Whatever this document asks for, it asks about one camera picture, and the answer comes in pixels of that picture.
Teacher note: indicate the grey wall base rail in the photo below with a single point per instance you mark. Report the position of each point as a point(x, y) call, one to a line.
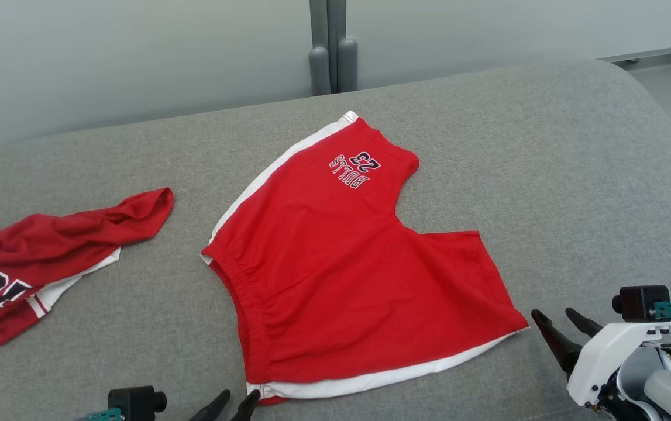
point(651, 54)

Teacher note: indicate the red number 23 jersey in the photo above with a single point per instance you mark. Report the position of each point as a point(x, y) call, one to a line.
point(48, 240)

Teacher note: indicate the grey cylindrical post foot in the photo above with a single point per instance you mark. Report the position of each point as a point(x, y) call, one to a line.
point(319, 70)
point(347, 64)

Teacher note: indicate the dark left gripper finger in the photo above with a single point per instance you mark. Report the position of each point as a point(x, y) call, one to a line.
point(248, 406)
point(215, 406)

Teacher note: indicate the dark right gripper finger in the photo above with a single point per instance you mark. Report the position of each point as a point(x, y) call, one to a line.
point(557, 342)
point(584, 323)

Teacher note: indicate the red shorts with white stripes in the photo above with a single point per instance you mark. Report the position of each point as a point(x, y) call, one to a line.
point(341, 263)

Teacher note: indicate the grey partition post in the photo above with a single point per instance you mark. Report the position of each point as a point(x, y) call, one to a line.
point(319, 23)

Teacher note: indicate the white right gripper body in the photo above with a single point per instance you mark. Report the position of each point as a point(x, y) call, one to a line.
point(604, 351)

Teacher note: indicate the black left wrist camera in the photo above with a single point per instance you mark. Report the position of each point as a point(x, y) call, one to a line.
point(133, 403)

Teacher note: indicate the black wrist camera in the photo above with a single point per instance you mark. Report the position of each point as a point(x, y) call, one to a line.
point(639, 303)
point(133, 403)

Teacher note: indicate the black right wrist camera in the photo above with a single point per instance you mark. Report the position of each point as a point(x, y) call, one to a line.
point(639, 303)

